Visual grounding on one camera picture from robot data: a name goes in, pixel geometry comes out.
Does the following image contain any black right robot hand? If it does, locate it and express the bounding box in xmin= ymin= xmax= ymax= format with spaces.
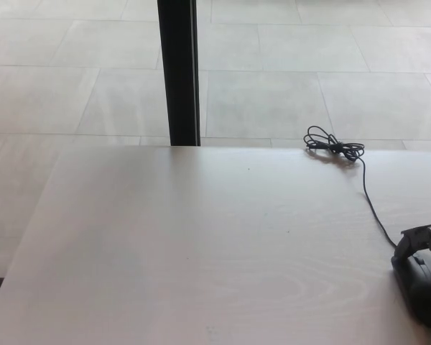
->
xmin=396 ymin=218 xmax=431 ymax=293

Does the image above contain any black computer mouse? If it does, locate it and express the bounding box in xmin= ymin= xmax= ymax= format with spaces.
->
xmin=390 ymin=250 xmax=431 ymax=330

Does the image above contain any black mouse cable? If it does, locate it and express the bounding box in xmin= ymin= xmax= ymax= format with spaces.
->
xmin=303 ymin=125 xmax=399 ymax=249

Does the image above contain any black vertical post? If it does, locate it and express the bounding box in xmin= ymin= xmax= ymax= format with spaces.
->
xmin=157 ymin=0 xmax=201 ymax=147

